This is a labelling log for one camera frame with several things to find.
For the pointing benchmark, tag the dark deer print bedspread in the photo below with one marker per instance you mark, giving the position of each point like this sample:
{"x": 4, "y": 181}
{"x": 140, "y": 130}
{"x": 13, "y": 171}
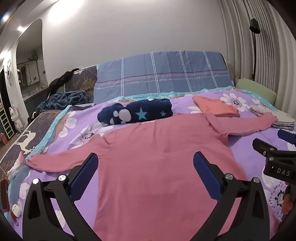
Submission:
{"x": 34, "y": 129}

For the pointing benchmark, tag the panda wall clock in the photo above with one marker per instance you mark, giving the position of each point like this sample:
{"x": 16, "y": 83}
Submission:
{"x": 8, "y": 74}

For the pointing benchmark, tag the purple floral quilt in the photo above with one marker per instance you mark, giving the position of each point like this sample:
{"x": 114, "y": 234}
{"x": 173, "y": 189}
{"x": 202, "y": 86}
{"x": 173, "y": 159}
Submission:
{"x": 180, "y": 104}

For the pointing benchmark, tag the white pleated curtain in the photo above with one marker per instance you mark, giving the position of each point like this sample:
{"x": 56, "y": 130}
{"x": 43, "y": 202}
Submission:
{"x": 272, "y": 58}

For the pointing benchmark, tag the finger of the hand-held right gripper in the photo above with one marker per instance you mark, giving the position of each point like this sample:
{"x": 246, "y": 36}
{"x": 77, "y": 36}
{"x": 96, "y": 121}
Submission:
{"x": 263, "y": 147}

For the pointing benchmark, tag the orange folded garment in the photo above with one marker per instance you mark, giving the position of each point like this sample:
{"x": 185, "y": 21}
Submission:
{"x": 215, "y": 105}

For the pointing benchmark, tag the blue plaid bed cover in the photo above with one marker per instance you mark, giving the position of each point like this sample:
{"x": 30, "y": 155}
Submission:
{"x": 161, "y": 74}

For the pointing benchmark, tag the pink long-sleeve shirt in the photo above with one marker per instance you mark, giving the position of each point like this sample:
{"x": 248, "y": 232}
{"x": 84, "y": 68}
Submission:
{"x": 150, "y": 162}

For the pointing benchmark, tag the teal fuzzy blanket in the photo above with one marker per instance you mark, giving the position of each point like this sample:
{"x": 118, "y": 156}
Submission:
{"x": 64, "y": 98}

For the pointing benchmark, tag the green pillow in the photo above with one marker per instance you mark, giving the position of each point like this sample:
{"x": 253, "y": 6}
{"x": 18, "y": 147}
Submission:
{"x": 254, "y": 90}
{"x": 230, "y": 69}

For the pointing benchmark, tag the grey folded garment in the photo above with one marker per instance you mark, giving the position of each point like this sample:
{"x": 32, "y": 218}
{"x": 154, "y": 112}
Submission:
{"x": 283, "y": 117}

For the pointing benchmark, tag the black floor lamp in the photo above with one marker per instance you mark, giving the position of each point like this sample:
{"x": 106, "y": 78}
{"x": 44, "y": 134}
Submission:
{"x": 254, "y": 25}

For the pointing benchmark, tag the green shelf rack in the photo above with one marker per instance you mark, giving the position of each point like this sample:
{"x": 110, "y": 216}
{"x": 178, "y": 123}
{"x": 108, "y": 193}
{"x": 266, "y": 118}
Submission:
{"x": 5, "y": 125}

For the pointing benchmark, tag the black garment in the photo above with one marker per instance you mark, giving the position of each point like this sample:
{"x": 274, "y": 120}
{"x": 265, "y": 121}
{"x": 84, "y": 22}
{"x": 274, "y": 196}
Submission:
{"x": 61, "y": 80}

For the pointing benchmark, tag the dark vanity counter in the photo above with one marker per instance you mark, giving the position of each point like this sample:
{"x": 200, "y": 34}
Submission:
{"x": 37, "y": 99}

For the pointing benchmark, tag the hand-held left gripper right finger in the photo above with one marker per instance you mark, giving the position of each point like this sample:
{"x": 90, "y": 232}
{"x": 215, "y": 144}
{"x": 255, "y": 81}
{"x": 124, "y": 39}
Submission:
{"x": 207, "y": 173}

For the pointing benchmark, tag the small white case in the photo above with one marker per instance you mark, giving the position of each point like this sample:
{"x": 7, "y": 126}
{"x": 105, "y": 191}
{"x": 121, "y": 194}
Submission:
{"x": 16, "y": 210}

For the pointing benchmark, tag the navy star print blanket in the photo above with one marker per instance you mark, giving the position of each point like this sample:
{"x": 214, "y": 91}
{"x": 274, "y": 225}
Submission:
{"x": 143, "y": 111}

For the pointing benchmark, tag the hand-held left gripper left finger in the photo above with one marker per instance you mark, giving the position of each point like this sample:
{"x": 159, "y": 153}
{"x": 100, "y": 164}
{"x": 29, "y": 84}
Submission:
{"x": 86, "y": 172}

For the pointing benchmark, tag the white rabbit figurine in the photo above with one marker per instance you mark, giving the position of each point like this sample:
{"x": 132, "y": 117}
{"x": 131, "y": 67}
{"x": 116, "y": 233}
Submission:
{"x": 16, "y": 120}

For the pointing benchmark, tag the person's right hand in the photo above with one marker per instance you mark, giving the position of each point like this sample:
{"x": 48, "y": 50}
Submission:
{"x": 289, "y": 204}

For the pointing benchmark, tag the floral folded garment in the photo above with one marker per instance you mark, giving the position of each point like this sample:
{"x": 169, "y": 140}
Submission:
{"x": 259, "y": 110}

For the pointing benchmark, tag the vanity mirror cabinet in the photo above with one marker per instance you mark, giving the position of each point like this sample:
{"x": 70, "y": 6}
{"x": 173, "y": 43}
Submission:
{"x": 29, "y": 71}

